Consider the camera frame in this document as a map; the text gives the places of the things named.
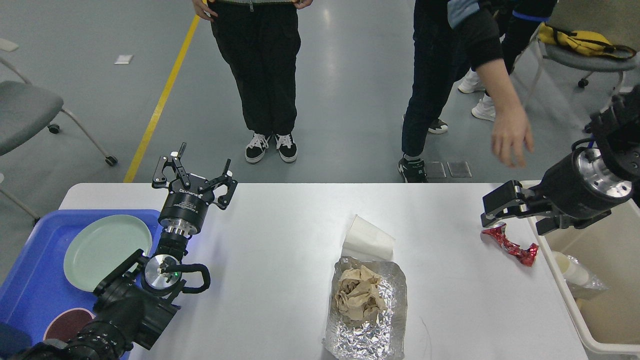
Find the grey chair left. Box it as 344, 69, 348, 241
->
0, 56, 119, 221

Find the person in dark jeans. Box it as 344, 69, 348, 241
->
397, 0, 534, 183

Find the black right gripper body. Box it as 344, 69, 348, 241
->
535, 147, 633, 220

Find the yellow bag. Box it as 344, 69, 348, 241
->
538, 23, 637, 60

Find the aluminium foil sheet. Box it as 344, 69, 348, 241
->
322, 256, 408, 360

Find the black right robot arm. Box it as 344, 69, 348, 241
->
480, 86, 640, 236

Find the green plate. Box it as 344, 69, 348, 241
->
62, 214, 153, 292

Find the blue plastic tray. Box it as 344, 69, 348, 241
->
0, 209, 176, 350

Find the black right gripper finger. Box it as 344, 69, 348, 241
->
535, 210, 612, 236
480, 180, 548, 228

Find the grey chair right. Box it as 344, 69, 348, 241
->
524, 22, 639, 104

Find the crumpled brown paper on foil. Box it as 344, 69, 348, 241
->
333, 265, 388, 322

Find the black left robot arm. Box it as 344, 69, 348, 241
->
1, 146, 238, 360

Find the person in black trousers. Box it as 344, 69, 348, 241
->
192, 0, 312, 164

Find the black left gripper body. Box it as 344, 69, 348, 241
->
158, 187, 215, 236

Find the red foil wrapper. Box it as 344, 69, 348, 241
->
480, 221, 539, 267

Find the grey chair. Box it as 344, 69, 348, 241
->
0, 56, 119, 221
524, 22, 639, 104

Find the person with white sneakers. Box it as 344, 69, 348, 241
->
457, 0, 558, 123

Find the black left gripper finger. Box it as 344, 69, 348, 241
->
199, 159, 238, 210
152, 142, 192, 191

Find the beige plastic bin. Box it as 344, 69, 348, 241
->
535, 200, 640, 356

